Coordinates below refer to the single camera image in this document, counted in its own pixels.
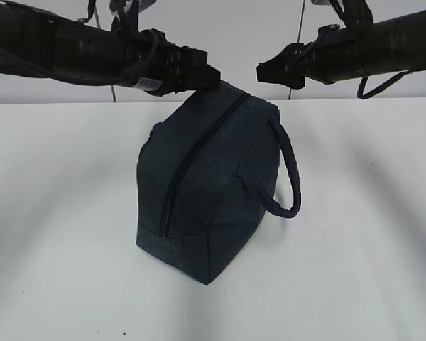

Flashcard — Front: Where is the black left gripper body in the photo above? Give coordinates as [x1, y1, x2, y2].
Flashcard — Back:
[141, 30, 208, 96]

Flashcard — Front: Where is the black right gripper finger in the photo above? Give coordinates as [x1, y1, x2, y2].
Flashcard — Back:
[282, 74, 305, 89]
[256, 44, 302, 85]

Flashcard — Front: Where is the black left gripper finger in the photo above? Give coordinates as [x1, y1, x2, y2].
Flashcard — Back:
[186, 65, 221, 90]

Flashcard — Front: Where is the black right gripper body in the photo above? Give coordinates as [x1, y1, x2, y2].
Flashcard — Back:
[291, 33, 341, 85]

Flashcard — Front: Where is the dark blue zip bag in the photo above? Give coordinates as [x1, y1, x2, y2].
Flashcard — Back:
[136, 82, 302, 285]

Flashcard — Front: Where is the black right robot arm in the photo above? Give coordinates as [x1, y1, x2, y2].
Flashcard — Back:
[256, 1, 426, 99]

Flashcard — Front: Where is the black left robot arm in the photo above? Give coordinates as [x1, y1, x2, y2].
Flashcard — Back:
[0, 1, 221, 97]

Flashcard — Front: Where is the black strap cable loop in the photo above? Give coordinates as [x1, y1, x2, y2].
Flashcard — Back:
[356, 69, 416, 100]

